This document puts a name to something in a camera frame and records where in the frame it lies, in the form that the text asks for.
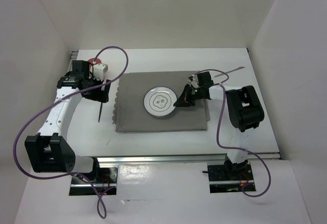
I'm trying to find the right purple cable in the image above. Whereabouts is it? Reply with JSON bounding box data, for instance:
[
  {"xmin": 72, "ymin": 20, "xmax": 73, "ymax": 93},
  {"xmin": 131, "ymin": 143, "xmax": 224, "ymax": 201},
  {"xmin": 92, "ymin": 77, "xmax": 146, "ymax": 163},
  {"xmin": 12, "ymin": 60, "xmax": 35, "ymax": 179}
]
[{"xmin": 190, "ymin": 70, "xmax": 272, "ymax": 198}]

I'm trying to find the grey table knife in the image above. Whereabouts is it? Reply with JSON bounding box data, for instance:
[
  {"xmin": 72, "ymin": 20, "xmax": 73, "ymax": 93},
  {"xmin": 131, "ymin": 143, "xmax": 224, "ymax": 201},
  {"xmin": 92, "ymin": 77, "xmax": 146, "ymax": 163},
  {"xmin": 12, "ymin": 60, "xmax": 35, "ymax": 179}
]
[{"xmin": 215, "ymin": 66, "xmax": 245, "ymax": 77}]

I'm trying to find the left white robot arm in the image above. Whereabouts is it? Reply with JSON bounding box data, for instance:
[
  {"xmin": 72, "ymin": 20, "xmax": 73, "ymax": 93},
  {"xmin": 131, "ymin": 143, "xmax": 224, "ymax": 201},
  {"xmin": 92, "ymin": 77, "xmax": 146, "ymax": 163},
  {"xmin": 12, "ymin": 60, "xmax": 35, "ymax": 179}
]
[{"xmin": 25, "ymin": 60, "xmax": 110, "ymax": 183}]

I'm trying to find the red plastic cup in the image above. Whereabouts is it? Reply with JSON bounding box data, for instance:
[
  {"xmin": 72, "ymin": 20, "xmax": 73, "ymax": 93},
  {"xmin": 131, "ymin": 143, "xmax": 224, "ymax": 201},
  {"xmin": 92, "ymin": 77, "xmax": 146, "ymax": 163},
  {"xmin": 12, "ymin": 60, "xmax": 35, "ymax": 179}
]
[{"xmin": 88, "ymin": 58, "xmax": 102, "ymax": 65}]

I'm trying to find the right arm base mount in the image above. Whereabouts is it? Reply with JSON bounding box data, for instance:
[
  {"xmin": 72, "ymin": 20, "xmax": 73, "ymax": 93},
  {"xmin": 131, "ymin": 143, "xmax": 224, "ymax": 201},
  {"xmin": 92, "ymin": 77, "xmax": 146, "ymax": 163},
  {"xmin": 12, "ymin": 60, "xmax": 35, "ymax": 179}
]
[{"xmin": 202, "ymin": 163, "xmax": 256, "ymax": 193}]

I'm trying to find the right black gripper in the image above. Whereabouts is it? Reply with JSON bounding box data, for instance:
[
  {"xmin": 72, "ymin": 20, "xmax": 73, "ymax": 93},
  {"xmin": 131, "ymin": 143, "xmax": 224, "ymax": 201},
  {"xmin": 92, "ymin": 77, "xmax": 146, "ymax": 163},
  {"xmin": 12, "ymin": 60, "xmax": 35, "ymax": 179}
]
[{"xmin": 174, "ymin": 84, "xmax": 203, "ymax": 107}]

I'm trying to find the purple cable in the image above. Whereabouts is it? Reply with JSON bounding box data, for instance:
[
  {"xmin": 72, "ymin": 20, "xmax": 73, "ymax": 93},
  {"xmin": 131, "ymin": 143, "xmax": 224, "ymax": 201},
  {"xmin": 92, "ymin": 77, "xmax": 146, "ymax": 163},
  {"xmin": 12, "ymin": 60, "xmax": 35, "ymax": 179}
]
[
  {"xmin": 190, "ymin": 70, "xmax": 272, "ymax": 198},
  {"xmin": 12, "ymin": 45, "xmax": 128, "ymax": 219}
]

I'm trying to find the aluminium front rail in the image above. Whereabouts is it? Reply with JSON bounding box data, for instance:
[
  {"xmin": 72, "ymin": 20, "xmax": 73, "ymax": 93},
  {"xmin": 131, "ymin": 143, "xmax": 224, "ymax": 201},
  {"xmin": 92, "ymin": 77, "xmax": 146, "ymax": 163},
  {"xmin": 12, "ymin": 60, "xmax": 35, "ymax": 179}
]
[{"xmin": 94, "ymin": 152, "xmax": 281, "ymax": 170}]

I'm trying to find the dark metal fork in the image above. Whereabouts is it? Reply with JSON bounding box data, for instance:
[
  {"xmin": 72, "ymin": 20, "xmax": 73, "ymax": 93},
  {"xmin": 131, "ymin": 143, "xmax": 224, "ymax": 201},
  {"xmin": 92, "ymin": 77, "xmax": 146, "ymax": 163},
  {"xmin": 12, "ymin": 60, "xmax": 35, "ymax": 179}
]
[{"xmin": 98, "ymin": 86, "xmax": 106, "ymax": 122}]

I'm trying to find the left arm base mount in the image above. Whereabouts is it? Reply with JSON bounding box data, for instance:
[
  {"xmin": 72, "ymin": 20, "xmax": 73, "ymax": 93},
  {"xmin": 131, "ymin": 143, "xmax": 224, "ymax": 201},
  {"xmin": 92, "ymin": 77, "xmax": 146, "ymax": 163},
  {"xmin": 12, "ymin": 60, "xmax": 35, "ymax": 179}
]
[{"xmin": 69, "ymin": 166, "xmax": 118, "ymax": 196}]

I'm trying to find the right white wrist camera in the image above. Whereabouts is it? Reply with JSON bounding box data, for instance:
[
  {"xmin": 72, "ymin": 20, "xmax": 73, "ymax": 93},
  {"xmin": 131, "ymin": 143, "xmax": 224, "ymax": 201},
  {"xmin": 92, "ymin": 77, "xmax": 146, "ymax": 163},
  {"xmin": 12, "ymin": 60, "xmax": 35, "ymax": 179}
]
[{"xmin": 188, "ymin": 74, "xmax": 199, "ymax": 87}]

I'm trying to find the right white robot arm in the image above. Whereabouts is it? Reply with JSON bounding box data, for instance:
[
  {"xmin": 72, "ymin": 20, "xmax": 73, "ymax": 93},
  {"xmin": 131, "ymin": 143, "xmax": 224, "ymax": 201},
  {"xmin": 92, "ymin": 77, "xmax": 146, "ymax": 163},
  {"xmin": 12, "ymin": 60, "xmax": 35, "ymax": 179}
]
[{"xmin": 174, "ymin": 69, "xmax": 265, "ymax": 179}]

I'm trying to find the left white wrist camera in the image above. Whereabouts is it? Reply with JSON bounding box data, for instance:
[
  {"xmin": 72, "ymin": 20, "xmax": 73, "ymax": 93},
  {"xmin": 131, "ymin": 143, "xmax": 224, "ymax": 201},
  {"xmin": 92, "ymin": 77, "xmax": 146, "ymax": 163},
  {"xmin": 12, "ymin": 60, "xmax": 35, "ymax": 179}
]
[{"xmin": 91, "ymin": 63, "xmax": 108, "ymax": 81}]

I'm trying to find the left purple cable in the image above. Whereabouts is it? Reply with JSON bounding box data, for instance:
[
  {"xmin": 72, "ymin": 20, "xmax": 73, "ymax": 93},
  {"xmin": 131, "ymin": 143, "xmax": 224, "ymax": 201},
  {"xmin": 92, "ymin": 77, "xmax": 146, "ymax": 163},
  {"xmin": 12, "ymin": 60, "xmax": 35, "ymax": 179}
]
[{"xmin": 12, "ymin": 45, "xmax": 128, "ymax": 219}]

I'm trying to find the white patterned plate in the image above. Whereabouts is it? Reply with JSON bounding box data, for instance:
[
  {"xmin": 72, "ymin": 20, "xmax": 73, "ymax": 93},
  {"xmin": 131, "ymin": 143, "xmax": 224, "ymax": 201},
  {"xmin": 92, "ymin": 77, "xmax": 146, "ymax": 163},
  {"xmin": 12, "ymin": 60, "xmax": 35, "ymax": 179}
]
[{"xmin": 143, "ymin": 86, "xmax": 177, "ymax": 118}]

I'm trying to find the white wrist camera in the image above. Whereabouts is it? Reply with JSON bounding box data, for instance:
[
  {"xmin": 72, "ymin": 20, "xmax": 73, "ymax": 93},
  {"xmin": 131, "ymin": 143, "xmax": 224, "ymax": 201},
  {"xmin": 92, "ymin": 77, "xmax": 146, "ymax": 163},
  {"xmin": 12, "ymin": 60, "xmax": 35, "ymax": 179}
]
[
  {"xmin": 91, "ymin": 63, "xmax": 108, "ymax": 81},
  {"xmin": 188, "ymin": 74, "xmax": 199, "ymax": 87}
]

